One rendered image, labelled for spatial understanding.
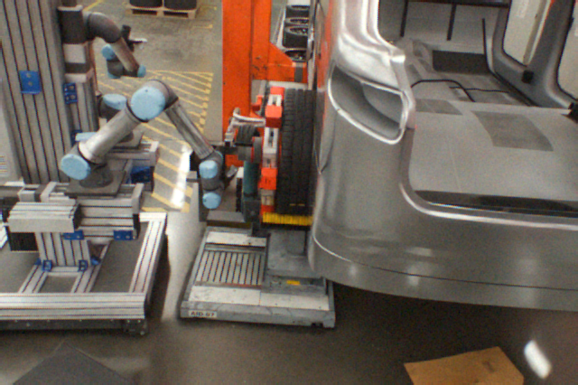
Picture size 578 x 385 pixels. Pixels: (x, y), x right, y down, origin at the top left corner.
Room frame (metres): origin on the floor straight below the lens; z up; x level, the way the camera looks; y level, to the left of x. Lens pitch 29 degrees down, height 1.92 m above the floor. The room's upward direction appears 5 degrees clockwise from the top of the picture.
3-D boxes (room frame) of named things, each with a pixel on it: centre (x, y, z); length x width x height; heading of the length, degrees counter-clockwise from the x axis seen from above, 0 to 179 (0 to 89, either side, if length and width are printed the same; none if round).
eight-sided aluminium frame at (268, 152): (2.34, 0.12, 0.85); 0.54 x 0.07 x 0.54; 1
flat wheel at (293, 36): (7.40, -0.02, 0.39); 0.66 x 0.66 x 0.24
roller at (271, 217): (2.22, 0.02, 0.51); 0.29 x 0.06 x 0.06; 91
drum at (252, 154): (2.34, 0.19, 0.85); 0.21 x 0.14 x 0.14; 91
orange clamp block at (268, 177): (2.03, 0.11, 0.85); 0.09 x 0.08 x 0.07; 1
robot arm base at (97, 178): (1.93, 0.89, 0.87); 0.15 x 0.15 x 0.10
